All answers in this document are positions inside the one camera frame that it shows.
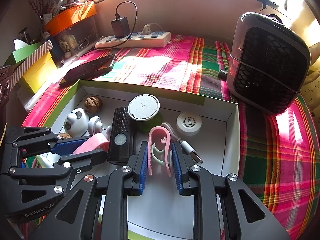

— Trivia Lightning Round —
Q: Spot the black remote device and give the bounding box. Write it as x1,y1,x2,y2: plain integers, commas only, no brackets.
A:
107,107,136,166

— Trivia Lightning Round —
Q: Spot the brown patterned box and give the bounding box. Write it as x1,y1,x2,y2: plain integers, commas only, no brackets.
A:
0,64,14,109

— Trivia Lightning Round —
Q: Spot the black charger cable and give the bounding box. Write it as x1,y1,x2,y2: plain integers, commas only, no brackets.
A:
77,0,139,53

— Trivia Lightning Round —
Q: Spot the white cardboard box tray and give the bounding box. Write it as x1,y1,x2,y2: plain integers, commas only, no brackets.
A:
44,80,240,239

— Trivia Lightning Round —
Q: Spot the red plaid tablecloth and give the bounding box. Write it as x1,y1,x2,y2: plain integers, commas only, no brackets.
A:
106,35,319,239

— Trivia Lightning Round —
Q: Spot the pink silicone pouch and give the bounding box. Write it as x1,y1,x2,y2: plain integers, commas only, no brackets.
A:
73,133,109,155

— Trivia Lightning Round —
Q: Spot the yellow box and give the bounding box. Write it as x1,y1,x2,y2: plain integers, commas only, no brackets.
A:
18,51,57,94

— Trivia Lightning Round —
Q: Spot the walnut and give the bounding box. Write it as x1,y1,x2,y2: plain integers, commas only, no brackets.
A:
84,96,103,114
59,133,72,139

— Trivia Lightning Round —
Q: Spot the orange storage box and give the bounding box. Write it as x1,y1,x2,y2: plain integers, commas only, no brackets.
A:
43,2,97,36

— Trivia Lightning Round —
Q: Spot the white power strip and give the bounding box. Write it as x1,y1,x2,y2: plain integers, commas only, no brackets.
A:
95,31,171,49

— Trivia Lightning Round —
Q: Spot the black smartphone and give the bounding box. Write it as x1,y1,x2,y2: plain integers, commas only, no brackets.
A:
59,54,116,88

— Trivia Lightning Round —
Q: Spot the white usb cable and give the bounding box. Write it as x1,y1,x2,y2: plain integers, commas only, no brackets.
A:
160,121,203,165

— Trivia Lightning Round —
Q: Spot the black charger adapter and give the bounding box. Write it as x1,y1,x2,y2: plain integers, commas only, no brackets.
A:
111,13,130,38

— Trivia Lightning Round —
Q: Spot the white green suction cup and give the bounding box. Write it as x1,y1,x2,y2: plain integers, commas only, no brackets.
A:
127,94,163,133

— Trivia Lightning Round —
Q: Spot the white panda toy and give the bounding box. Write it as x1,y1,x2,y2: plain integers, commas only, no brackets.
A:
64,108,89,137

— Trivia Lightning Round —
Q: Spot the cream heart pattern curtain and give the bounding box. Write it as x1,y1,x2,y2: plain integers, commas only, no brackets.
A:
290,4,320,113

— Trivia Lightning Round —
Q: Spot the grey portable fan heater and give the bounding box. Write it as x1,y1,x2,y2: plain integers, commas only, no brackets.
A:
218,12,311,115

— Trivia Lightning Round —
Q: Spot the pink green clip holder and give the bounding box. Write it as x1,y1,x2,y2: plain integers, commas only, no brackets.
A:
147,126,172,177

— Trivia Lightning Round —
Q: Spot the white round tape roll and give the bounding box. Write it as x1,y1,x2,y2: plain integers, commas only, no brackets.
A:
176,112,202,137

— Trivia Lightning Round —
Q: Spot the white knob hook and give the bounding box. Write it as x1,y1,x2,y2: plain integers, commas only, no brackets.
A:
87,116,112,140

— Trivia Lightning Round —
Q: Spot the green tissue box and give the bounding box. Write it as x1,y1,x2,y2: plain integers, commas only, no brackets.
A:
4,39,42,67

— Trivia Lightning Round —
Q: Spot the small white plug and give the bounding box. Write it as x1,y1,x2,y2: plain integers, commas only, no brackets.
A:
141,23,152,35

